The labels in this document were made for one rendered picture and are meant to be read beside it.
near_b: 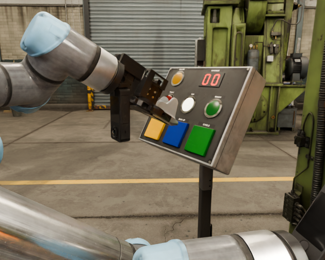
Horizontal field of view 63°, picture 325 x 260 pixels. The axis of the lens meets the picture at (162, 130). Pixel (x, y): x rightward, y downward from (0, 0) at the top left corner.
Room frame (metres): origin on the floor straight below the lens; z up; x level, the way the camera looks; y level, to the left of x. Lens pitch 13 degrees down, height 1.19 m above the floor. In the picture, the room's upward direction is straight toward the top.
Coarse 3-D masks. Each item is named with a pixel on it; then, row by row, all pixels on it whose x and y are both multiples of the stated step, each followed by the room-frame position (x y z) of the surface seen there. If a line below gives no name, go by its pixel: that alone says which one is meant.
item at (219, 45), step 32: (224, 0) 5.00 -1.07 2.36; (256, 0) 4.91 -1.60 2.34; (288, 0) 5.16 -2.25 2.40; (224, 32) 5.10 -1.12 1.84; (256, 32) 5.23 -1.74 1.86; (288, 32) 5.19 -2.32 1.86; (224, 64) 5.09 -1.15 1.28; (256, 64) 4.91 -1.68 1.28; (288, 64) 5.27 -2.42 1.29; (288, 96) 5.11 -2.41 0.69; (256, 128) 4.93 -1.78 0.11; (288, 128) 5.35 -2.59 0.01
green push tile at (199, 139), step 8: (192, 128) 0.72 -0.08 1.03; (200, 128) 0.70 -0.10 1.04; (208, 128) 0.68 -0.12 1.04; (192, 136) 0.71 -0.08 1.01; (200, 136) 0.69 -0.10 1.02; (208, 136) 0.67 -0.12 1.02; (192, 144) 0.69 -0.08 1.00; (200, 144) 0.67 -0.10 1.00; (208, 144) 0.66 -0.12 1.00; (192, 152) 0.68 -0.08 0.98; (200, 152) 0.66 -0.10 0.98
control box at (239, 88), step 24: (168, 72) 0.96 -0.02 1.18; (192, 72) 0.87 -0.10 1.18; (216, 72) 0.79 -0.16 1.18; (240, 72) 0.72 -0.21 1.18; (192, 96) 0.80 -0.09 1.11; (216, 96) 0.73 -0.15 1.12; (240, 96) 0.68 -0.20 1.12; (192, 120) 0.75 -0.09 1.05; (216, 120) 0.69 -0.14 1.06; (240, 120) 0.68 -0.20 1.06; (168, 144) 0.77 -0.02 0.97; (216, 144) 0.65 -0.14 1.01; (240, 144) 0.68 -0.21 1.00; (216, 168) 0.63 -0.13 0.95
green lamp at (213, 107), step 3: (210, 102) 0.73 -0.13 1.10; (213, 102) 0.73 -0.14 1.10; (216, 102) 0.72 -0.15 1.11; (210, 105) 0.73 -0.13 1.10; (213, 105) 0.72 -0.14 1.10; (216, 105) 0.71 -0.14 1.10; (219, 105) 0.71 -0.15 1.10; (207, 108) 0.73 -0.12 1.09; (210, 108) 0.72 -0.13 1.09; (213, 108) 0.71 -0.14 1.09; (216, 108) 0.71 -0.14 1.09; (207, 111) 0.72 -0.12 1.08; (210, 111) 0.71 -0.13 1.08; (213, 111) 0.71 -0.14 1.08; (216, 111) 0.70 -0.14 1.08; (207, 114) 0.72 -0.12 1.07; (210, 114) 0.71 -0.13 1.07; (213, 114) 0.70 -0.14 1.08
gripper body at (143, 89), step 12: (120, 60) 0.53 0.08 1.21; (132, 60) 0.55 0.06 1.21; (120, 72) 0.51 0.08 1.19; (132, 72) 0.55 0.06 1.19; (144, 72) 0.56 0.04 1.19; (120, 84) 0.53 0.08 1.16; (132, 84) 0.55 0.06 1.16; (144, 84) 0.54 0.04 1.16; (156, 84) 0.56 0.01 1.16; (132, 96) 0.55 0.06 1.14; (144, 96) 0.54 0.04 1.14; (156, 96) 0.57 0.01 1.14; (132, 108) 0.60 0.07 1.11; (144, 108) 0.54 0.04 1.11
